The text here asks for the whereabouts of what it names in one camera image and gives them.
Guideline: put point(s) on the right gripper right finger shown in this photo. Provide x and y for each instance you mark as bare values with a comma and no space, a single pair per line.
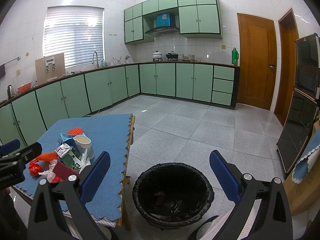
273,219

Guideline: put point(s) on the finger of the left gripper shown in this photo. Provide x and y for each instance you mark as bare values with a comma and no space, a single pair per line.
9,147
29,153

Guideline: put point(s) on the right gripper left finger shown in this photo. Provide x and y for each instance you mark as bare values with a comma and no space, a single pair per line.
46,220

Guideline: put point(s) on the orange foam net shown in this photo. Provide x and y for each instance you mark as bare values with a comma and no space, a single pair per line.
35,165
75,131

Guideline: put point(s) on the red gold envelope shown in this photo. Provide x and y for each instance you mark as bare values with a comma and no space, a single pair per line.
61,172

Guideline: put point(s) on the light blue paper box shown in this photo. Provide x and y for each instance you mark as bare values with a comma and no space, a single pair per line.
67,139

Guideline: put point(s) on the green white milk carton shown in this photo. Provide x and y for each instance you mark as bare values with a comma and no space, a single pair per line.
69,156

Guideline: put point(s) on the white grey paper cup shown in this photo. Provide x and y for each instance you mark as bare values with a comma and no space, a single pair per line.
84,144

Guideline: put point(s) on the white tissue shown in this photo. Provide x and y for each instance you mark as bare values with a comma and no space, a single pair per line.
48,168

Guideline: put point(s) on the green lower kitchen cabinets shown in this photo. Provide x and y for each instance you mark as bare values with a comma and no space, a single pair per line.
29,115

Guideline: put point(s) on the black trash bin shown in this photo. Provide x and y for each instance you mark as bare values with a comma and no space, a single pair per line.
172,195

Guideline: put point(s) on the chrome kitchen faucet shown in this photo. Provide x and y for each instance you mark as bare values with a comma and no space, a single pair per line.
95,59

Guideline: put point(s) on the cardboard box with mat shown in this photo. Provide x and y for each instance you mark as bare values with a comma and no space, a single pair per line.
302,184

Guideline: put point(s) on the steel electric kettle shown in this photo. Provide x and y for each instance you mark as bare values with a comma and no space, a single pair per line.
10,92

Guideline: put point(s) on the red plastic basin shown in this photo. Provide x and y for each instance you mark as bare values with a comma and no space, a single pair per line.
23,88

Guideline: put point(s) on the blue felt table mat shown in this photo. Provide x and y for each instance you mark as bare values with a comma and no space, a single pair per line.
108,133

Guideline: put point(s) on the cardboard water purifier box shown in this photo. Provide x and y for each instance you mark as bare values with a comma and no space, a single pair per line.
50,68

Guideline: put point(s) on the black glass cabinet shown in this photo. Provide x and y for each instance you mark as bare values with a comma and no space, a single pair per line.
304,104

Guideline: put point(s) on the white window blinds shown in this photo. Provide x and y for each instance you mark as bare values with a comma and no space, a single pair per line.
76,31

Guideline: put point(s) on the brown wooden door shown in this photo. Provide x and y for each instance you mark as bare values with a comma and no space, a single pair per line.
258,60

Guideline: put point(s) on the white cooking pot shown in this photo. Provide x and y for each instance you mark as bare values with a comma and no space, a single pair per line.
157,56

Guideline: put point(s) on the green thermos bottle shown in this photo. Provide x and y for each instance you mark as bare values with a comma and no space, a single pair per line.
235,57

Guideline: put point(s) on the black wok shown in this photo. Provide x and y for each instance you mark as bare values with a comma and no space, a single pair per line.
172,56

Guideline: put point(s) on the range hood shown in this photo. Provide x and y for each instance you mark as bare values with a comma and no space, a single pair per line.
160,24

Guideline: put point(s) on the dark towel on rail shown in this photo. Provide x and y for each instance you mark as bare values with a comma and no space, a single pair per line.
2,71

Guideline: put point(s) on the green upper wall cabinets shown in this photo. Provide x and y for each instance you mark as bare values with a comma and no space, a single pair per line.
195,18

